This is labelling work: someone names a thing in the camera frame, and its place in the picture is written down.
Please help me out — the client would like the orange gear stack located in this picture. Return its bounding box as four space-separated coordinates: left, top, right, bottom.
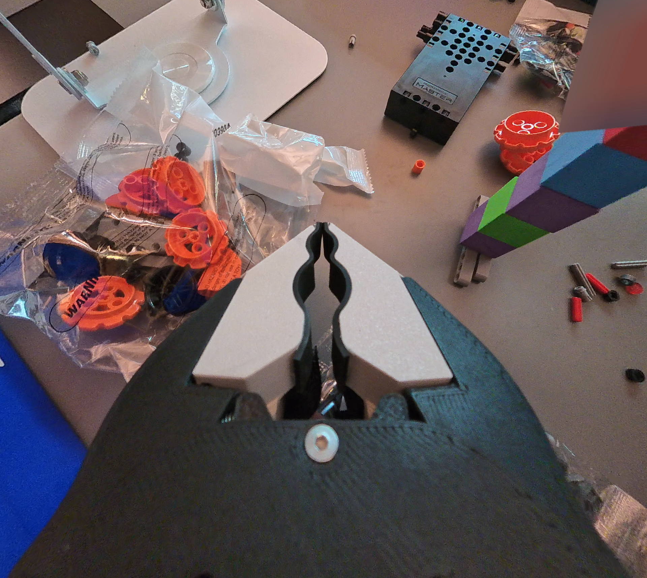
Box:
493 110 561 177

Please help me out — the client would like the red foam cube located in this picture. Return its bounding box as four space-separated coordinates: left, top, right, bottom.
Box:
602 123 647 159

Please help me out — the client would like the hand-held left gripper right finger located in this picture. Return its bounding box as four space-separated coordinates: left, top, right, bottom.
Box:
325 222 455 414

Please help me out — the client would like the clear bag of orange gears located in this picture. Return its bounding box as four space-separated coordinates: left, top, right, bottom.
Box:
0 47 324 384

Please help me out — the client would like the black perforated control box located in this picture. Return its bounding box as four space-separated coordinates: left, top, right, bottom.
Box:
384 11 519 147

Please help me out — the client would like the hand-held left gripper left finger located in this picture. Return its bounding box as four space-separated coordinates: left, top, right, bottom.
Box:
190 222 324 417

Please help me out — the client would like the green foam cube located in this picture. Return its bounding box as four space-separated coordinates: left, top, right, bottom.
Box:
477 176 551 249

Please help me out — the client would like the small clear bag of parts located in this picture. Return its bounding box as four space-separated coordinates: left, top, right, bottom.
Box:
508 0 592 99

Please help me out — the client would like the purple foam cube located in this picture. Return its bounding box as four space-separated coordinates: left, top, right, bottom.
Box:
460 212 511 260
505 154 602 235

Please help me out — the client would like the clear bag of grey parts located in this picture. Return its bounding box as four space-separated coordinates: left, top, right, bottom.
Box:
546 431 647 558

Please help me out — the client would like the white metal stand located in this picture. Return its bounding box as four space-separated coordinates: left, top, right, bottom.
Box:
0 0 329 157

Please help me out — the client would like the blue foam cube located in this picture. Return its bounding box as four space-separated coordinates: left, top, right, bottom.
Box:
540 128 647 210

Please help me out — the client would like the white plastic pouch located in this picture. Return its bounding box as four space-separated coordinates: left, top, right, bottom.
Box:
210 113 376 207

